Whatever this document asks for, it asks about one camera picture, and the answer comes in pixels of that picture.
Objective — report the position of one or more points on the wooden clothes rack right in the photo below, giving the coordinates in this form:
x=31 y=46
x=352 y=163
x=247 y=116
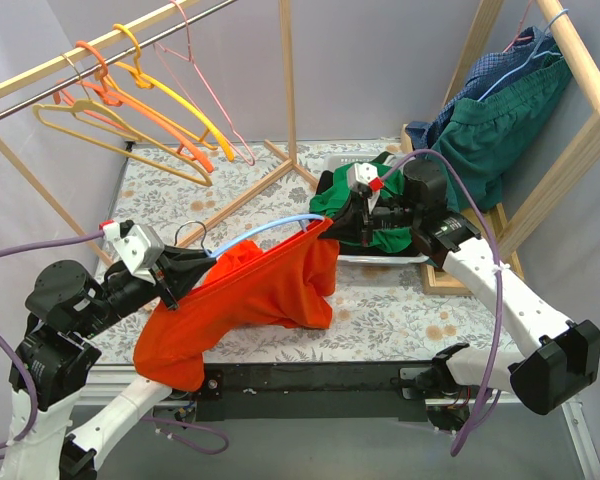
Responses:
x=563 y=171

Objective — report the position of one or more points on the teal green shorts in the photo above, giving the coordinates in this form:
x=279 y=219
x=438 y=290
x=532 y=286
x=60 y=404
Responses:
x=484 y=139

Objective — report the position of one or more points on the orange t shirt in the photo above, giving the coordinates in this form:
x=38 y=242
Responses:
x=287 y=285

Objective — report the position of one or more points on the white plastic basket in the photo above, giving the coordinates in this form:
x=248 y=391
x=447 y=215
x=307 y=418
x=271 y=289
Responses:
x=331 y=163

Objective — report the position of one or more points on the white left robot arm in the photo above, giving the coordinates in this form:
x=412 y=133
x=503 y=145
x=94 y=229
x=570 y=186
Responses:
x=48 y=375

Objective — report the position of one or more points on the blue checkered shorts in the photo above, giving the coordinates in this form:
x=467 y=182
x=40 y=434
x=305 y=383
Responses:
x=484 y=73

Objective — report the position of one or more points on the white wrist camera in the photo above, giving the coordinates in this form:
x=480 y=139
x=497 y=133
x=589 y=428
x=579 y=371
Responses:
x=139 y=247
x=363 y=179

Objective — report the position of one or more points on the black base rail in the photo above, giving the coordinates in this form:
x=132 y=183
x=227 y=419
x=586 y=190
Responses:
x=325 y=390

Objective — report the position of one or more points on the black t shirt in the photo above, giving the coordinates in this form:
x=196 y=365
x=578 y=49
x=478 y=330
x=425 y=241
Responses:
x=331 y=195

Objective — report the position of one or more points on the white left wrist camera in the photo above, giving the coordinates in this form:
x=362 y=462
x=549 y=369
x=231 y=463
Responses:
x=139 y=247

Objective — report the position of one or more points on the green and white t shirt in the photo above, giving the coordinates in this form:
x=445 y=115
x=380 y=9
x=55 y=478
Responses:
x=387 y=158

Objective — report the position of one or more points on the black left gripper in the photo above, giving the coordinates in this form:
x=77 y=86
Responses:
x=165 y=284

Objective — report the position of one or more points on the wooden clothes rack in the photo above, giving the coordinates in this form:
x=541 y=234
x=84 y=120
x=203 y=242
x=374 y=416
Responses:
x=563 y=171
x=289 y=160

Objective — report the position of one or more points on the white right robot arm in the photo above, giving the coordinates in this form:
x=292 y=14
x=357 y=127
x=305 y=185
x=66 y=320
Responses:
x=556 y=358

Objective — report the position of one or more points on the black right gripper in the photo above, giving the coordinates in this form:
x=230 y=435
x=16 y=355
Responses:
x=363 y=226

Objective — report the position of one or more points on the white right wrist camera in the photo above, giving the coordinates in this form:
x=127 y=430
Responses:
x=363 y=179

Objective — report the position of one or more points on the light blue wire hanger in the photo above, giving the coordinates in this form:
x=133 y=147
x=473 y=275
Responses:
x=532 y=55

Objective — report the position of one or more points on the wooden clothes rack left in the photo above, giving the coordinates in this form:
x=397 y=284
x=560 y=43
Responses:
x=289 y=160

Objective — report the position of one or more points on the dark yellow plastic hanger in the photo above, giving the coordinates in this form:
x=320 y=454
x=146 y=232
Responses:
x=145 y=81

